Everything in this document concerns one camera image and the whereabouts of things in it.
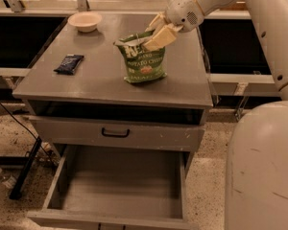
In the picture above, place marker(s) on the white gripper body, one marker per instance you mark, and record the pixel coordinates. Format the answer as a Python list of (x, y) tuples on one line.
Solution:
[(181, 12)]

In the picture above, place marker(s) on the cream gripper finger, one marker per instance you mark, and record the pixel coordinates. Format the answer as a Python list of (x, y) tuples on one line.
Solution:
[(165, 36), (158, 23)]

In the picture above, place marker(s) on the green jalapeno chip bag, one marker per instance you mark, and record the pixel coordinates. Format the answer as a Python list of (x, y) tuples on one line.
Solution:
[(141, 65)]

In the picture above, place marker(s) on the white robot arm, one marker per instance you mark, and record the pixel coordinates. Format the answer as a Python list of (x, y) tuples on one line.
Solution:
[(256, 189)]

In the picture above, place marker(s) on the closed grey top drawer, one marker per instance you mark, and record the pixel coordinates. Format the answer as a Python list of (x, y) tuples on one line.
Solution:
[(147, 136)]

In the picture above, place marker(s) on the grey drawer cabinet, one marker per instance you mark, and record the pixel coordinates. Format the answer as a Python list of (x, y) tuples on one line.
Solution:
[(98, 90)]

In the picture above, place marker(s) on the open grey middle drawer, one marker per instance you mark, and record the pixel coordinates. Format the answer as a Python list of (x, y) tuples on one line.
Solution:
[(116, 189)]

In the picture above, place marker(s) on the beige bowl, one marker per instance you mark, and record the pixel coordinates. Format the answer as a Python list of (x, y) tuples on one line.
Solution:
[(85, 21)]

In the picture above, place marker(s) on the dark blue snack packet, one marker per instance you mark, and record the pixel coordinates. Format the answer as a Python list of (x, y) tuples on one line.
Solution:
[(69, 64)]

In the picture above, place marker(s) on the black metal stand leg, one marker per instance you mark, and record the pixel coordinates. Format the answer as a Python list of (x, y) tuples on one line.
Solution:
[(16, 190)]

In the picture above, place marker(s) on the black drawer handle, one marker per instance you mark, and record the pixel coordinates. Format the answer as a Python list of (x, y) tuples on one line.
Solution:
[(115, 133)]

